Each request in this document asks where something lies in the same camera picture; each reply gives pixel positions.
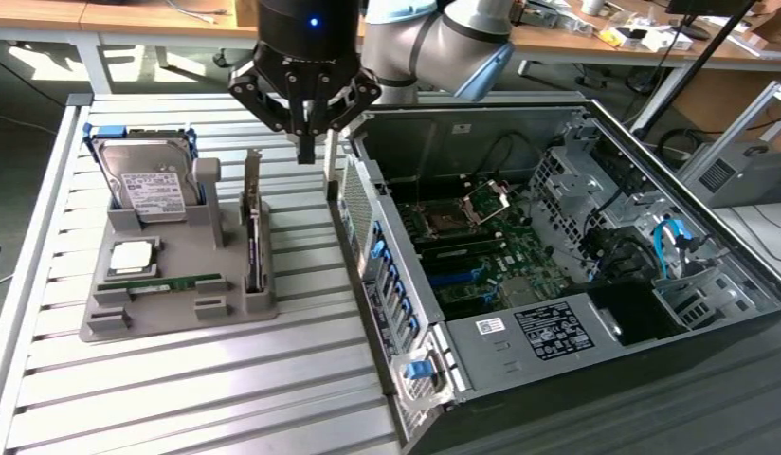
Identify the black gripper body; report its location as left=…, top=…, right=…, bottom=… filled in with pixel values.
left=251, top=0, right=366, bottom=103

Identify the Nvidia graphics card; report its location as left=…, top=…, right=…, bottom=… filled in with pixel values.
left=240, top=148, right=274, bottom=293

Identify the hard disk in blue caddy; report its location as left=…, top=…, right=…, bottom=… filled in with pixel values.
left=84, top=122, right=207, bottom=225

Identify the CPU socket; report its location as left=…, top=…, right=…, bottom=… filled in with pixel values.
left=414, top=198, right=487, bottom=241

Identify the metal socket cover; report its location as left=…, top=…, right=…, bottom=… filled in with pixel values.
left=463, top=182, right=514, bottom=224

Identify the small metal box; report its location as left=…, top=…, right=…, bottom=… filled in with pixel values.
left=514, top=0, right=562, bottom=27

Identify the dark RAM stick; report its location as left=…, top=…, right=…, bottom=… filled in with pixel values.
left=420, top=239, right=502, bottom=263

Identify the silver CPU chip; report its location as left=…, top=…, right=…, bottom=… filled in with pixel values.
left=110, top=240, right=159, bottom=277

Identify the green RAM stick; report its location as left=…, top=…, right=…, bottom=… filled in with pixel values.
left=119, top=275, right=223, bottom=292

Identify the green Dell motherboard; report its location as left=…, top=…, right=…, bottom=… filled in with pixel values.
left=390, top=182, right=575, bottom=323

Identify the blue expansion slot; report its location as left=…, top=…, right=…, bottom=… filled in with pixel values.
left=427, top=270, right=487, bottom=288

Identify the white box with black item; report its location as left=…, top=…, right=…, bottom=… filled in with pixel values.
left=602, top=26, right=648, bottom=49

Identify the grey plastic parts rack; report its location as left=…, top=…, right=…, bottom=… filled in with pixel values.
left=79, top=155, right=282, bottom=343

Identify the silver chipset heatsink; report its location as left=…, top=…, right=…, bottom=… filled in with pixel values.
left=502, top=278, right=546, bottom=305

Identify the small white box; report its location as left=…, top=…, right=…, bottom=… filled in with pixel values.
left=640, top=28, right=696, bottom=53

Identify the black stand pole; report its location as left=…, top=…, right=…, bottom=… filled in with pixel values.
left=630, top=0, right=767, bottom=138

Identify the black monitor with stand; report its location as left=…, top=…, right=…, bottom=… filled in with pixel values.
left=666, top=0, right=715, bottom=40

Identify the grey power supply unit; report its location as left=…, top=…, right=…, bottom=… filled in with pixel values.
left=446, top=292, right=626, bottom=395

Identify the brown cardboard box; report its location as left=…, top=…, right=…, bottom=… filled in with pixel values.
left=747, top=0, right=781, bottom=53

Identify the metal disk bay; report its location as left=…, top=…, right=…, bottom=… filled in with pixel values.
left=654, top=264, right=781, bottom=331

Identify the open black PC case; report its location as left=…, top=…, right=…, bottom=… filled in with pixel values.
left=324, top=97, right=781, bottom=455

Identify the white cable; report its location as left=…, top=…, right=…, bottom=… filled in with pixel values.
left=166, top=0, right=232, bottom=23

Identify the wooden desk white frame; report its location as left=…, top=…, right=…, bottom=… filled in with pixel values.
left=0, top=0, right=263, bottom=94
left=507, top=0, right=781, bottom=96

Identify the black wire bundle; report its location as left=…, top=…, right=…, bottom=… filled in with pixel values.
left=579, top=222, right=658, bottom=285

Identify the light blue SATA wire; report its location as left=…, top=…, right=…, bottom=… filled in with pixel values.
left=651, top=213, right=695, bottom=282

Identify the grey metal unit with handle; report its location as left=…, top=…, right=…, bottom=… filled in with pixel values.
left=678, top=140, right=781, bottom=209

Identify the aluminium profile frame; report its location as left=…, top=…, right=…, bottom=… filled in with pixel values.
left=712, top=79, right=781, bottom=153

